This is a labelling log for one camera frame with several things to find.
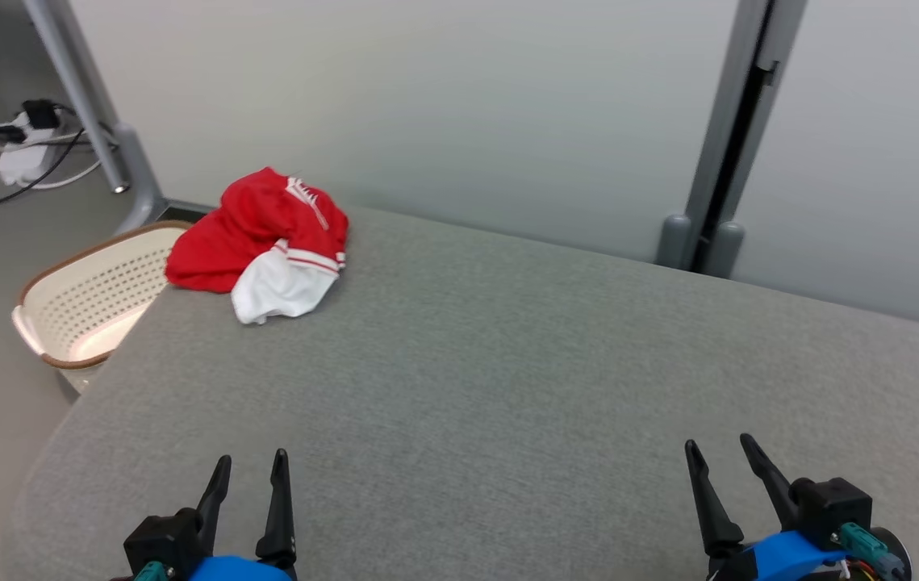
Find grey metal frame leg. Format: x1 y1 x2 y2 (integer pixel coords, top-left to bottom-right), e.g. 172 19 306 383
20 0 215 236

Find red and white garment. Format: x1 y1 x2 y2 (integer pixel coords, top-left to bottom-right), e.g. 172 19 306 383
165 166 350 326

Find black power adapter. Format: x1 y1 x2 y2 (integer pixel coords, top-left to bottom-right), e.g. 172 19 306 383
21 98 62 131

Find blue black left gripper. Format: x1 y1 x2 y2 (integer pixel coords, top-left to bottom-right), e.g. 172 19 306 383
188 448 299 581

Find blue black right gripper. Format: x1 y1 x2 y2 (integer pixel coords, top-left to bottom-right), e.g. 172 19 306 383
684 433 836 581

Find black floor cable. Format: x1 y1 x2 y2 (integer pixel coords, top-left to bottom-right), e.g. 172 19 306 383
0 121 90 211

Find grey partition post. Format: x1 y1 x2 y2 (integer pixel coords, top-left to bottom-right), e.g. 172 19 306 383
656 0 809 280

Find cream laundry basket brown rim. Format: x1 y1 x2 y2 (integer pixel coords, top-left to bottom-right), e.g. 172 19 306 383
10 219 196 373

